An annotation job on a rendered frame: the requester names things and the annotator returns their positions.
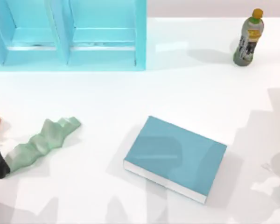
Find pale green crumpled object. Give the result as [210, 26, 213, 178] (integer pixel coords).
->
[4, 116, 82, 174]

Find light blue rack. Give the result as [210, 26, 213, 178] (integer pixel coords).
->
[0, 0, 147, 72]

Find teal blue book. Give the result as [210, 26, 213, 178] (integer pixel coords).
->
[123, 115, 228, 205]

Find grey bottle with orange cap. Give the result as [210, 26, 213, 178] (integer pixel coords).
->
[233, 8, 265, 67]

